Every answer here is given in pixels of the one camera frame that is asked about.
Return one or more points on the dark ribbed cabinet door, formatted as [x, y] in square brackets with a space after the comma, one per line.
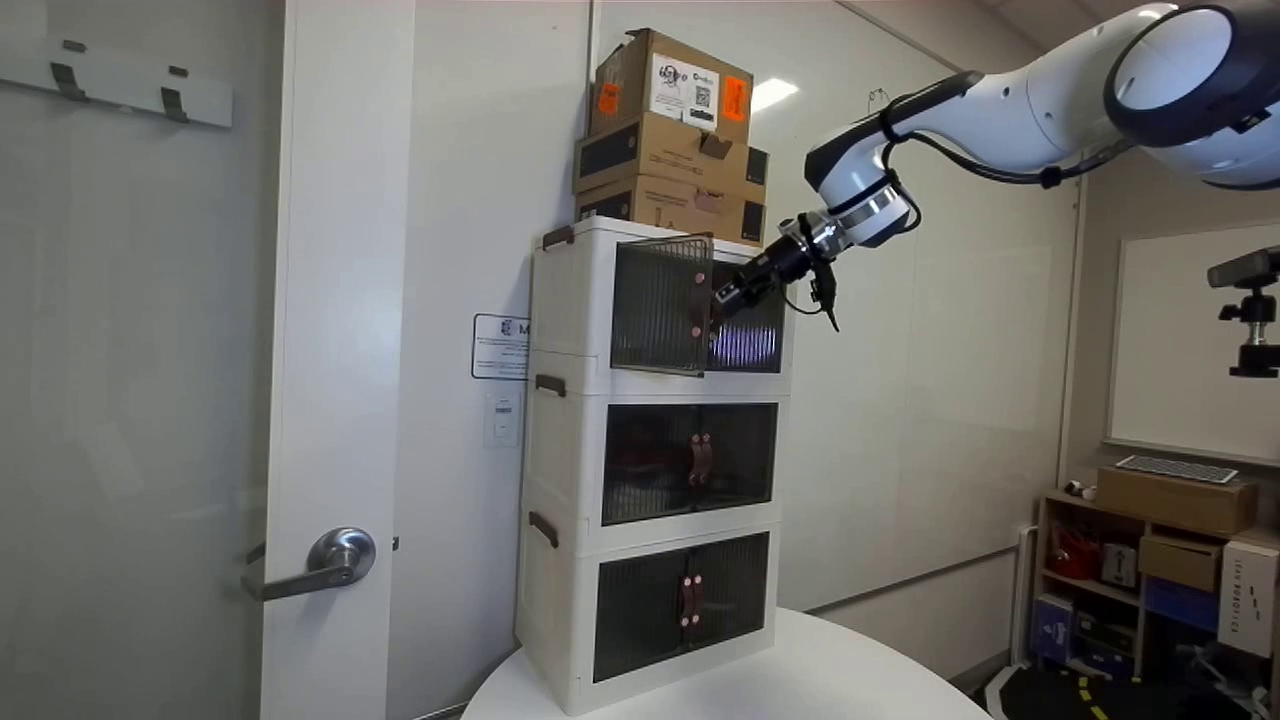
[646, 467]
[639, 620]
[754, 346]
[654, 307]
[734, 587]
[742, 455]

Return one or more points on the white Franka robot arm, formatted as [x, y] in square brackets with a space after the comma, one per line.
[1015, 104]

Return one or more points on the white three-tier storage cabinet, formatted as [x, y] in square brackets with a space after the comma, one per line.
[566, 455]

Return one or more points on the grey computer keyboard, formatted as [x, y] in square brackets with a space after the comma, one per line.
[1173, 469]

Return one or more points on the white paper note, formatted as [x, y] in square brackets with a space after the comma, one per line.
[502, 423]

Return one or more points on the white door with glass panel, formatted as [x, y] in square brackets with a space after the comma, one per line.
[340, 266]

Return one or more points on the wooden storage shelf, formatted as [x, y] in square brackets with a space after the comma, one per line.
[1134, 514]

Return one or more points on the round white table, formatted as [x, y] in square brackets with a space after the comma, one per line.
[827, 680]

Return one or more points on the black mat with yellow tape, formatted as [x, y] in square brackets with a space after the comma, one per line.
[1054, 697]

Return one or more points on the small brown cardboard box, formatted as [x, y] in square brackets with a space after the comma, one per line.
[1181, 561]

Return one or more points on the brown cabinet side latch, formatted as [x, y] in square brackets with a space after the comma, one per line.
[556, 238]
[547, 524]
[552, 381]

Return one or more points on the large brown cardboard box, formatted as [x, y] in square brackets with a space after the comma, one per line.
[1173, 504]

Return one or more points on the red object on shelf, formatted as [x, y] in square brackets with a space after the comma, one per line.
[1075, 552]

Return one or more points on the blue storage bin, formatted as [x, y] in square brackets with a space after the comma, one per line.
[1186, 605]
[1051, 631]

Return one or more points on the white carton box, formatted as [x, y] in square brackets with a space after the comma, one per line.
[1251, 594]

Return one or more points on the cardboard box with white label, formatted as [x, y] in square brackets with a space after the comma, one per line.
[654, 80]

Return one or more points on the white wall sign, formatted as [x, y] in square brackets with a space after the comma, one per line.
[502, 346]

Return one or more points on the white whiteboard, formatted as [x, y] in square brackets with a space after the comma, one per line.
[1193, 346]

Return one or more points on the black camera on tripod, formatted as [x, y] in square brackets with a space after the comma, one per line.
[1252, 315]

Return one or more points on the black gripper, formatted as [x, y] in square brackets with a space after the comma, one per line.
[789, 252]

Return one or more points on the white coat hook rack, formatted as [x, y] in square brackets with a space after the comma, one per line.
[123, 80]

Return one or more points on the brown cardboard box black label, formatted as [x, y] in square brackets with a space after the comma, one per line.
[654, 205]
[654, 153]

